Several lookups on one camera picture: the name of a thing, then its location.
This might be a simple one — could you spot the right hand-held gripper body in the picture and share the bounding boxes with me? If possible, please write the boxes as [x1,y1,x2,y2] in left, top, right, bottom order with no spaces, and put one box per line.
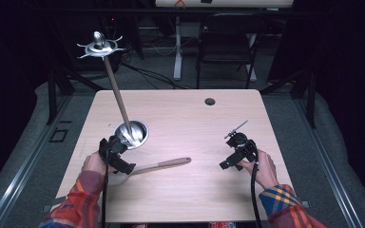
[219,132,259,172]

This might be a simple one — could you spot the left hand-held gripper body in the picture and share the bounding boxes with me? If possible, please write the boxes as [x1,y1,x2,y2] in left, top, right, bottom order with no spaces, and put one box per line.
[98,135,137,176]

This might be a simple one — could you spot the wooden handled spatula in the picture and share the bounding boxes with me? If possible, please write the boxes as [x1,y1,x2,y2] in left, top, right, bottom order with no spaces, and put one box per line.
[107,157,193,187]

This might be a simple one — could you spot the metal ladle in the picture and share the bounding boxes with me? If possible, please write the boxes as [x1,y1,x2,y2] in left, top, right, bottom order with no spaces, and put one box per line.
[76,30,150,150]

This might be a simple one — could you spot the person's left hand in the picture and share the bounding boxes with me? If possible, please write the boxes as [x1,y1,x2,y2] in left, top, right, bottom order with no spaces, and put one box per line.
[81,151,117,177]

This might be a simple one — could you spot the person's right hand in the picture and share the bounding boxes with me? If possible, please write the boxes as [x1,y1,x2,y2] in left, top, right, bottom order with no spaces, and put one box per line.
[238,148,280,191]

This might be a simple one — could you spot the black metal stand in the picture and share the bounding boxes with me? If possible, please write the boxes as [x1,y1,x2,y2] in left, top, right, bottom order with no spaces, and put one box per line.
[259,67,318,129]
[42,18,104,126]

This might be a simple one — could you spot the black folding chair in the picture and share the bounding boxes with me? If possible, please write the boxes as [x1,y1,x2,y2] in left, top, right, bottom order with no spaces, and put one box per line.
[196,12,267,90]

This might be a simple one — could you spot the white desk leg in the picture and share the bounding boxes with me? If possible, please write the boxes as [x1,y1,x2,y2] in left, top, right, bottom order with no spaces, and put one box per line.
[172,15,183,82]

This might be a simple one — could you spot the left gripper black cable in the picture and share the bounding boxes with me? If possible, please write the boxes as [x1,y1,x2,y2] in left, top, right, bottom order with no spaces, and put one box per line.
[100,139,112,228]

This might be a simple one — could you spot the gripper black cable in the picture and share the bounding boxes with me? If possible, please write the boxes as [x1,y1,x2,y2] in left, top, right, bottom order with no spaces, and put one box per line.
[100,139,112,228]
[248,142,264,228]

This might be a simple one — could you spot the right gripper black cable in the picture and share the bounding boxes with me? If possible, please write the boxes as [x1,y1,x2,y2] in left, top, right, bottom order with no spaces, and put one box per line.
[248,142,264,228]

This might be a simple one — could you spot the black floor cables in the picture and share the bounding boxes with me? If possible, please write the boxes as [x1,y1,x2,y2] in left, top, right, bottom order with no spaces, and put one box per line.
[120,29,193,90]

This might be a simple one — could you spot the aluminium rail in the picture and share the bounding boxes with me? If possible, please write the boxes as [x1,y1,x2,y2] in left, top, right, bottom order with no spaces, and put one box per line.
[0,94,74,228]
[293,94,364,228]

